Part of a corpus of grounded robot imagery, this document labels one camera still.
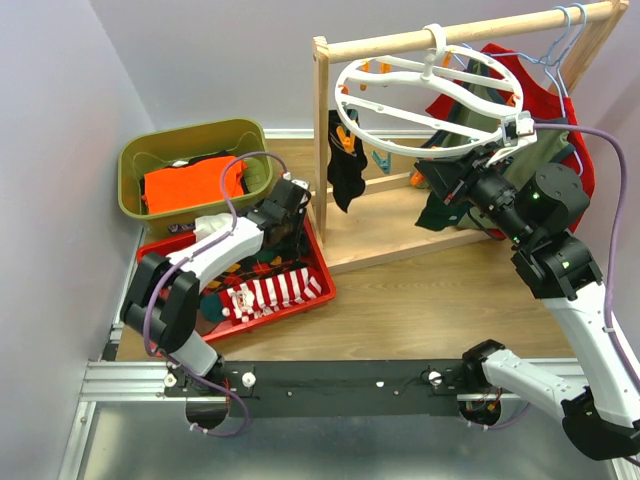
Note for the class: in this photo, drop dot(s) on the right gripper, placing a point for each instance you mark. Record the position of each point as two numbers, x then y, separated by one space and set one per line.
449 176

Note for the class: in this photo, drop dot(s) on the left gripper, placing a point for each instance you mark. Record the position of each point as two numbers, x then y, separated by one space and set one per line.
298 218

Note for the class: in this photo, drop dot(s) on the dark green sock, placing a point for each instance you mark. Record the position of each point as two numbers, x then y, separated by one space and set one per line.
436 215

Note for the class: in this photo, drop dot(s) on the white round clip hanger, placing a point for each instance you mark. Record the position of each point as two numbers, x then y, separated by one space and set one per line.
496 98

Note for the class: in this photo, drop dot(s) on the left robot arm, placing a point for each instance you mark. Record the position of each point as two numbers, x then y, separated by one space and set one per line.
163 298

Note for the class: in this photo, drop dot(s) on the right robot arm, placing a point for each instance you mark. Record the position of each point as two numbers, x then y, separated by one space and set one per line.
601 418

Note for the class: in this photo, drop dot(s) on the orange clothes peg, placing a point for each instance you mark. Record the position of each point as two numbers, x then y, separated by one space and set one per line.
417 180

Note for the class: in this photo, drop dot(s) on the red plastic tray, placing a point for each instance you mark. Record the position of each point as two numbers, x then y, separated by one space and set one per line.
226 329

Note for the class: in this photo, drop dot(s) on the black striped sock pair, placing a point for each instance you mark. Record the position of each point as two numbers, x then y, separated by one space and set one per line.
347 163

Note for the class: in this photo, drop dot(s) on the argyle patterned sock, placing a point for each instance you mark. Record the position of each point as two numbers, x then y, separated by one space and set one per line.
262 265

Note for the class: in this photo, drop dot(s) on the wooden clothes rack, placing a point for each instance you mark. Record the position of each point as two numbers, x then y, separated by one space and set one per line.
380 229

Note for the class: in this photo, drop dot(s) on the red white striped santa sock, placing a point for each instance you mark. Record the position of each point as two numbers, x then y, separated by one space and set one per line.
258 298

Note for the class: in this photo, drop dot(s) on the red shirt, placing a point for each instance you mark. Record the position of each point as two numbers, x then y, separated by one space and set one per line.
445 108

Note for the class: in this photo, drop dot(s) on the orange folded garment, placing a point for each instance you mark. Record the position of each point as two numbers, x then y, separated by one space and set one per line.
177 188

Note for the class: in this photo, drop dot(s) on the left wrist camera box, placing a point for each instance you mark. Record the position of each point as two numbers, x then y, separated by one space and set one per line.
299 182

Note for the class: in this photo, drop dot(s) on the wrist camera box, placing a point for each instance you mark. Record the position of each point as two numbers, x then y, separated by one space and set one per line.
518 132
299 182

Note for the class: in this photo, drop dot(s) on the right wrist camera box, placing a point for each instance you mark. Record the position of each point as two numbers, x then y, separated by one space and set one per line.
518 132

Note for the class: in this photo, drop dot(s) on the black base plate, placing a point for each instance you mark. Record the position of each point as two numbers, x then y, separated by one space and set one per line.
288 389

